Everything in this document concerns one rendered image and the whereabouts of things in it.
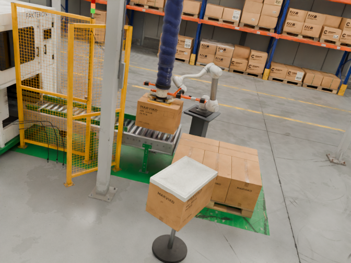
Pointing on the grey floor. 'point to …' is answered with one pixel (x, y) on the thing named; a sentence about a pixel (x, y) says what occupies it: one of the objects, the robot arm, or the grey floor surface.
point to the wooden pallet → (230, 208)
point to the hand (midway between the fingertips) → (179, 95)
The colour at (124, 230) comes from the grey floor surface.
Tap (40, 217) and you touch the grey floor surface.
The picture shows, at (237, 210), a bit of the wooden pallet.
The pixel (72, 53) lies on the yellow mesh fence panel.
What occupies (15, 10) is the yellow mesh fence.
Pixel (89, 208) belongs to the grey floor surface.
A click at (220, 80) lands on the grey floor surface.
